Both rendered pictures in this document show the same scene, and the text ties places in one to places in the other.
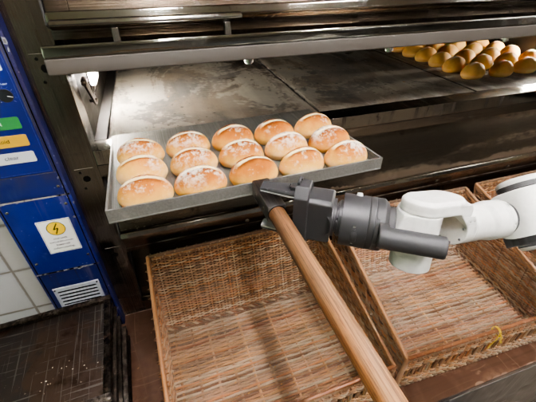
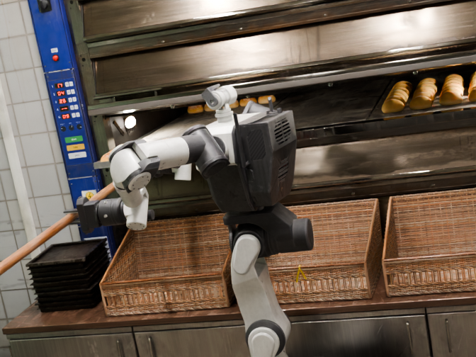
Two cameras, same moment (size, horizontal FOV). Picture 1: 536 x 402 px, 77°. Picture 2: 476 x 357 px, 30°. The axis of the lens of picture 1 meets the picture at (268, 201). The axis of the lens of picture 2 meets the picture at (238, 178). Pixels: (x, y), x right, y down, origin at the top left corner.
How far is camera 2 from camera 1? 333 cm
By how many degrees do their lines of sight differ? 40
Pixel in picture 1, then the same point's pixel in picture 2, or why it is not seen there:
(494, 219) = not seen: hidden behind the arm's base
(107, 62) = (107, 110)
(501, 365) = (317, 305)
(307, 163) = not seen: hidden behind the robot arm
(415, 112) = (301, 134)
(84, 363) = (81, 253)
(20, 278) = (71, 230)
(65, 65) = (93, 112)
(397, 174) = (302, 181)
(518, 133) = (421, 153)
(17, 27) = (88, 100)
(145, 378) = not seen: hidden behind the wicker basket
